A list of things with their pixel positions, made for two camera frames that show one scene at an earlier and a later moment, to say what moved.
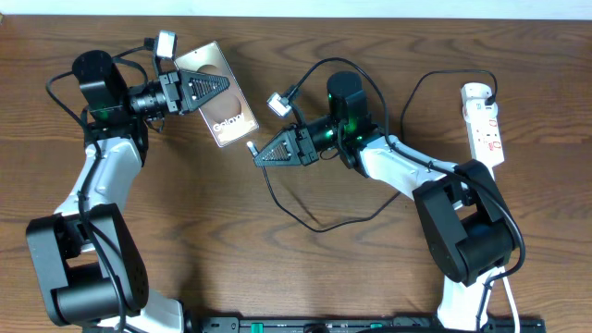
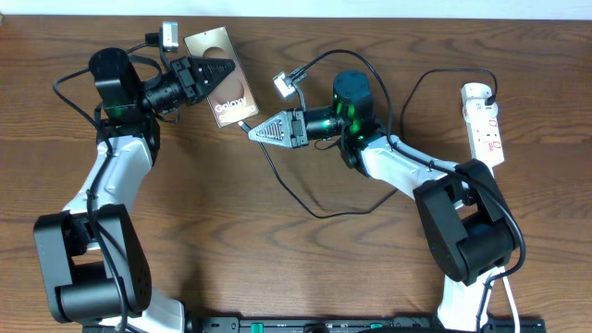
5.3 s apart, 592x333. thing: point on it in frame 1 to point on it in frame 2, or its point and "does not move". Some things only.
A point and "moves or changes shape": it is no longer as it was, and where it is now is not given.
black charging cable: [387, 201] to [405, 115]
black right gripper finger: [283, 152] to [277, 130]
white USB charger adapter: [477, 110] does not move
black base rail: [370, 325] does not move
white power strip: [482, 124] does not move
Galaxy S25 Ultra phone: [228, 114] moves or changes shape
